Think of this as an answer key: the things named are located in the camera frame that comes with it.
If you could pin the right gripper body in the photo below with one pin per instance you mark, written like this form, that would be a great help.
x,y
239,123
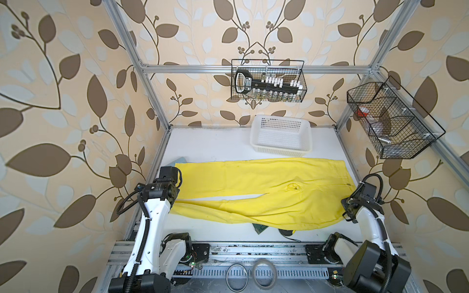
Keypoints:
x,y
346,202

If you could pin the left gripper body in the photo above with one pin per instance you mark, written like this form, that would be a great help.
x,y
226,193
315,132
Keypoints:
x,y
176,191

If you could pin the yellow trousers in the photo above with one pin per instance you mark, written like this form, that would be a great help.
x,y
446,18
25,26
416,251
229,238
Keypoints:
x,y
288,193

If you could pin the white plastic basket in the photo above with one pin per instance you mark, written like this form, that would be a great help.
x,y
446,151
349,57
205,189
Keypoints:
x,y
284,136

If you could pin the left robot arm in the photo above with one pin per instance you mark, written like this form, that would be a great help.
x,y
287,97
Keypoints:
x,y
152,262

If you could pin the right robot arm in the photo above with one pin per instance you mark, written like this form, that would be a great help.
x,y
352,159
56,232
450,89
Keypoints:
x,y
374,266

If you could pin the light blue stapler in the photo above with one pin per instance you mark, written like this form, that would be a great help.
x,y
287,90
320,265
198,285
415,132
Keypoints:
x,y
180,160

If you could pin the red item in basket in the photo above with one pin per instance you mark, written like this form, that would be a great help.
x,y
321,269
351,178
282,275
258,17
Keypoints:
x,y
362,112

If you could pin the black tape measure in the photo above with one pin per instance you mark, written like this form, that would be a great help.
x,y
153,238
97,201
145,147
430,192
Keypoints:
x,y
286,233

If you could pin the black socket set holder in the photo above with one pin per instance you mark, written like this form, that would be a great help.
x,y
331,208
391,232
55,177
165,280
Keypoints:
x,y
245,81

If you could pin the grey tape roll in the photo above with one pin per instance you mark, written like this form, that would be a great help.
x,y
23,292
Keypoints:
x,y
264,274

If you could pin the black wire basket right wall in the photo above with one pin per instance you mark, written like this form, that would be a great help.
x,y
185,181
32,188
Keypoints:
x,y
398,126

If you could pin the black wire basket wall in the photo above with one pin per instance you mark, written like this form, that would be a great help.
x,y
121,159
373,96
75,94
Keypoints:
x,y
398,126
292,69

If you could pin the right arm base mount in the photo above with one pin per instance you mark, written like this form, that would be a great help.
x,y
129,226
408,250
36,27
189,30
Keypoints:
x,y
316,255

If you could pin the black wire basket back wall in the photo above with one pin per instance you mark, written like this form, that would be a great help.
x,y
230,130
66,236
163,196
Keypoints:
x,y
292,69

